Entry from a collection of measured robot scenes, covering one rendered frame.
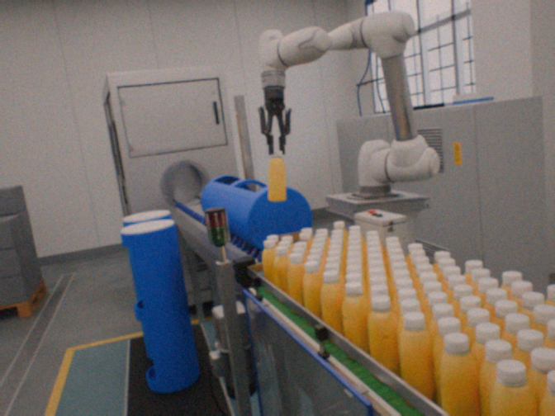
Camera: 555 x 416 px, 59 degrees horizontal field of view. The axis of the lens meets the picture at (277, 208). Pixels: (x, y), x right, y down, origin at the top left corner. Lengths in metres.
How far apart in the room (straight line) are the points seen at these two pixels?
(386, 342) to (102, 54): 6.34
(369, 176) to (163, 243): 1.09
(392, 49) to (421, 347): 1.45
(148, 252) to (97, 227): 4.54
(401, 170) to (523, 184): 1.36
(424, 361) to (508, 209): 2.53
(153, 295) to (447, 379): 1.94
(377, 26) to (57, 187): 5.56
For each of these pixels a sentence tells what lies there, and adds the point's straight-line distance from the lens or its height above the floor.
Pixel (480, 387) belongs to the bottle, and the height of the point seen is 1.01.
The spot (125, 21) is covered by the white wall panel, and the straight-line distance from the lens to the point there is 7.16.
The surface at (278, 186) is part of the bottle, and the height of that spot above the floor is 1.26.
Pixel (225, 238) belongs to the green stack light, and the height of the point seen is 1.17.
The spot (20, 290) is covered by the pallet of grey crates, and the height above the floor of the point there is 0.25.
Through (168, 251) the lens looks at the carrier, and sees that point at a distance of 2.62.
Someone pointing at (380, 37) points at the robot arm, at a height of 1.77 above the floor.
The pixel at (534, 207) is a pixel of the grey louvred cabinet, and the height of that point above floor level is 0.74.
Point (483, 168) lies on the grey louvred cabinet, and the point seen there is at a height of 1.05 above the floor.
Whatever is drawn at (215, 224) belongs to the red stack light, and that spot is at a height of 1.22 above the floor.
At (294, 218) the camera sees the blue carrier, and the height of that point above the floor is 1.09.
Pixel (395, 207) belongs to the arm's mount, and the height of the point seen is 1.03.
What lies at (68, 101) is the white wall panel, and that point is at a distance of 7.06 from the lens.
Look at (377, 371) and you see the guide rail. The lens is 1.06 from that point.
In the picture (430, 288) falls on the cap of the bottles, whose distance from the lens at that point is 1.16.
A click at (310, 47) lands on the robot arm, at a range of 1.72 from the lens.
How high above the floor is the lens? 1.48
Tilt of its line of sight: 10 degrees down
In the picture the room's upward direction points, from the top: 7 degrees counter-clockwise
